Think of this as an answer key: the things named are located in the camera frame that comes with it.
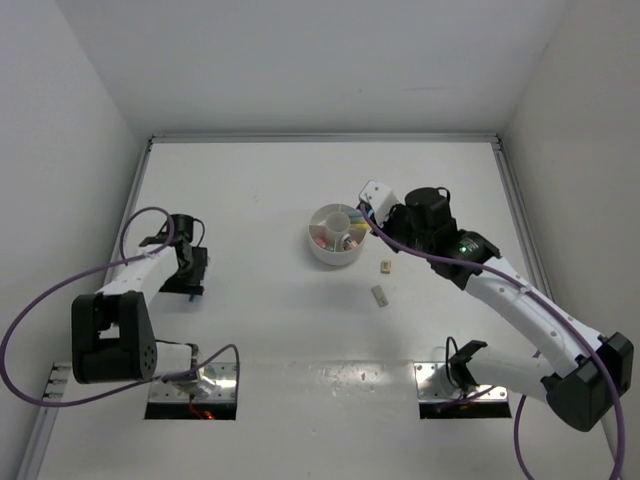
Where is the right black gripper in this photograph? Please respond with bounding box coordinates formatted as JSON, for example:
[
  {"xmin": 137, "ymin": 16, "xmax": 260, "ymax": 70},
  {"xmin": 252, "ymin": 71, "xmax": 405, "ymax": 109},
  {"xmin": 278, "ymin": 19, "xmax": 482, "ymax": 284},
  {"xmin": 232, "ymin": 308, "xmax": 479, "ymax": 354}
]
[{"xmin": 368, "ymin": 200, "xmax": 432, "ymax": 257}]

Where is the yellow small eraser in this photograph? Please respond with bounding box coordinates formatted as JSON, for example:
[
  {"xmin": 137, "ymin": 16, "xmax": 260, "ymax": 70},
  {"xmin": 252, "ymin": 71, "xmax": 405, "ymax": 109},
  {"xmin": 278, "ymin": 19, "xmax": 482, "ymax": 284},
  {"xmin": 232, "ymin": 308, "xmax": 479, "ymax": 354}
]
[{"xmin": 380, "ymin": 260, "xmax": 392, "ymax": 274}]

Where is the pink white mini stapler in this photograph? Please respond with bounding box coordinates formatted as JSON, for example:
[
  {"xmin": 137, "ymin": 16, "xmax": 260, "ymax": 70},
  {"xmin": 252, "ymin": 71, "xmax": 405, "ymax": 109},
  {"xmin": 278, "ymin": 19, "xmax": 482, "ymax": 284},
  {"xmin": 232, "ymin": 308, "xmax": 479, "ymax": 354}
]
[{"xmin": 339, "ymin": 234, "xmax": 358, "ymax": 252}]

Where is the white round compartment organizer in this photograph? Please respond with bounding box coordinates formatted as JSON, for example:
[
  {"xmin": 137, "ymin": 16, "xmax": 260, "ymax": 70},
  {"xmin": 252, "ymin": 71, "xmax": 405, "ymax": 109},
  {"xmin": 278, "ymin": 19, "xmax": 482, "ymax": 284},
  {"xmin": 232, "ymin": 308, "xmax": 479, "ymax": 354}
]
[{"xmin": 307, "ymin": 203, "xmax": 369, "ymax": 267}]

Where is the beige long eraser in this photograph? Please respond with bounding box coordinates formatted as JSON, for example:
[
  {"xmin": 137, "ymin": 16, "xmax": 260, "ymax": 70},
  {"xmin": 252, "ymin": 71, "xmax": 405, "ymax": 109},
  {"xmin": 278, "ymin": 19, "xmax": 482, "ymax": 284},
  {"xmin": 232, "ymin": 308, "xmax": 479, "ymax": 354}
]
[{"xmin": 371, "ymin": 285, "xmax": 389, "ymax": 308}]

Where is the yellow highlighter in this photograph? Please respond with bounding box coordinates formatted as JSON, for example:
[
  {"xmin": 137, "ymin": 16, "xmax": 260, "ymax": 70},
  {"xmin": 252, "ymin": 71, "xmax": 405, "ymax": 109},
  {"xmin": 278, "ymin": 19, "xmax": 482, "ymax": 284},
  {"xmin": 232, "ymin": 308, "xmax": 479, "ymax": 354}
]
[{"xmin": 349, "ymin": 222, "xmax": 370, "ymax": 231}]

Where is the blue highlighter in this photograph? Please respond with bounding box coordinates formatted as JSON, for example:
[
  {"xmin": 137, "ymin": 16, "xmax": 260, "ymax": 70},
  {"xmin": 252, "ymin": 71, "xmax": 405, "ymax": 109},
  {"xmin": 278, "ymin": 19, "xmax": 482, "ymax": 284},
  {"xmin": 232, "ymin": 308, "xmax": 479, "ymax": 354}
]
[{"xmin": 347, "ymin": 212, "xmax": 366, "ymax": 223}]

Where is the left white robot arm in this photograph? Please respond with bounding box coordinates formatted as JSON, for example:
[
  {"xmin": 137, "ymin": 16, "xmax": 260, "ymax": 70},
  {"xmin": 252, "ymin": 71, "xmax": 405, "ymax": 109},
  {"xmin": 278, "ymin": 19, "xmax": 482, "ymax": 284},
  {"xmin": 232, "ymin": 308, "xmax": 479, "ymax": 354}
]
[{"xmin": 71, "ymin": 214, "xmax": 208, "ymax": 384}]

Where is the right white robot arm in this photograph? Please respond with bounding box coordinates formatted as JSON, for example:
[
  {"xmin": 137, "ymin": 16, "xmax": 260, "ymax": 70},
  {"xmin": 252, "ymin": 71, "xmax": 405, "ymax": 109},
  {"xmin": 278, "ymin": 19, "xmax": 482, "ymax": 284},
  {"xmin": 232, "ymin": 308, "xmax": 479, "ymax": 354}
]
[{"xmin": 359, "ymin": 181, "xmax": 634, "ymax": 432}]

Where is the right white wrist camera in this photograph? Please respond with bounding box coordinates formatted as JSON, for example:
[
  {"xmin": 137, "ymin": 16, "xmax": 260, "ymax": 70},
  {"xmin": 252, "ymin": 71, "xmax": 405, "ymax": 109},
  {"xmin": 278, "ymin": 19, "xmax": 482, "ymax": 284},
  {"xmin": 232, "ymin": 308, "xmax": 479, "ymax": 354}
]
[{"xmin": 358, "ymin": 180, "xmax": 400, "ymax": 226}]

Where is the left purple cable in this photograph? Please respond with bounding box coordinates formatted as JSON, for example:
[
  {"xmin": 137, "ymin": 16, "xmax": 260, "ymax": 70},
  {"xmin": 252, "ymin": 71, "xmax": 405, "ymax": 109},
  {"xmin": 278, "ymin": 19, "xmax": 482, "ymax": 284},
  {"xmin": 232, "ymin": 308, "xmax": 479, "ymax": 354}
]
[{"xmin": 0, "ymin": 207, "xmax": 240, "ymax": 409}]

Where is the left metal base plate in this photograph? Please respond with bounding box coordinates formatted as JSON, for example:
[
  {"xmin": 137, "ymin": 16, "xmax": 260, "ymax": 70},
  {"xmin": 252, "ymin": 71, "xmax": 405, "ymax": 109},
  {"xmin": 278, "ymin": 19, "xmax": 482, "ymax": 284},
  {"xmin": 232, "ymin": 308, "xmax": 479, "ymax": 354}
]
[{"xmin": 147, "ymin": 362, "xmax": 237, "ymax": 403}]

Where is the metal base plate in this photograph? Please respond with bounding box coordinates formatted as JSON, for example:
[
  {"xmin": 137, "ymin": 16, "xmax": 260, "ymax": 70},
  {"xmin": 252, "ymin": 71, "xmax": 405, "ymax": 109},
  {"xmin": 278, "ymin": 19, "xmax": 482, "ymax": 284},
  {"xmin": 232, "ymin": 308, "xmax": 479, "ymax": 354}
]
[
  {"xmin": 413, "ymin": 362, "xmax": 508, "ymax": 406},
  {"xmin": 147, "ymin": 362, "xmax": 237, "ymax": 403}
]

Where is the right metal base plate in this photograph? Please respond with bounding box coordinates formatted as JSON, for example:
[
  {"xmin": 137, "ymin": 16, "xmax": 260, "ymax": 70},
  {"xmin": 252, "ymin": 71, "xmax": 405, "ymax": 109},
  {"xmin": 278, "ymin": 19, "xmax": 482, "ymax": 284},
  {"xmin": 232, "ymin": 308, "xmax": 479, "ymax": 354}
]
[{"xmin": 413, "ymin": 362, "xmax": 508, "ymax": 406}]

